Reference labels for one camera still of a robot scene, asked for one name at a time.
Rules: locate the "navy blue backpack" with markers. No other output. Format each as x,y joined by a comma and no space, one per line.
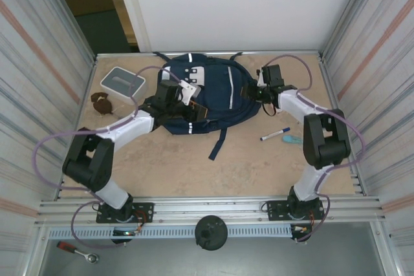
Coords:
220,95

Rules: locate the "white marker blue cap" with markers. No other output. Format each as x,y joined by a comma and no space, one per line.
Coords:
275,133

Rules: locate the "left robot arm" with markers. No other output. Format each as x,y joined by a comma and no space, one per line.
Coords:
129,130

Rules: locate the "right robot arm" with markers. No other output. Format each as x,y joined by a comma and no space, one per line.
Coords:
326,140

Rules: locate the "white grey tissue box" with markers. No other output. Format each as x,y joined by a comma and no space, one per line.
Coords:
116,87

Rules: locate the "brown small object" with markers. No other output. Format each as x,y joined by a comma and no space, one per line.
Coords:
103,107

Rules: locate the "small brown scrunchie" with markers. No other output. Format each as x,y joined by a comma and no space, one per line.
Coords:
94,97

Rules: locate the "black round knob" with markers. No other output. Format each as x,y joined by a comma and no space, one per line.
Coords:
210,234

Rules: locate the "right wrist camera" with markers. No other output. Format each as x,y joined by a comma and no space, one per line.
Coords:
259,79

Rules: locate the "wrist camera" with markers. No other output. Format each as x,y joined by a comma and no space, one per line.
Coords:
189,90
259,79

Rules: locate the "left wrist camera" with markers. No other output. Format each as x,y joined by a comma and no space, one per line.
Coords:
189,90

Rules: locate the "aluminium table edge rail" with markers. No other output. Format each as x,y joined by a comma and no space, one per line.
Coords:
291,53

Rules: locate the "aluminium mounting rail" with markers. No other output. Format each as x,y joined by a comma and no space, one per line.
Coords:
210,209

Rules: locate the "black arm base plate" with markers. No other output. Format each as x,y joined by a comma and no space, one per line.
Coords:
144,211
275,209

